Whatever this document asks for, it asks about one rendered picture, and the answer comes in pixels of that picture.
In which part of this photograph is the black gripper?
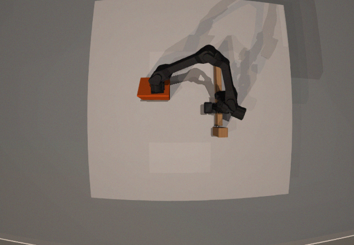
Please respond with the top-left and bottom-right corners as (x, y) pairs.
(204, 102), (222, 114)

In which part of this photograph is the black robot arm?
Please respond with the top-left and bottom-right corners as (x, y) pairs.
(148, 44), (246, 120)

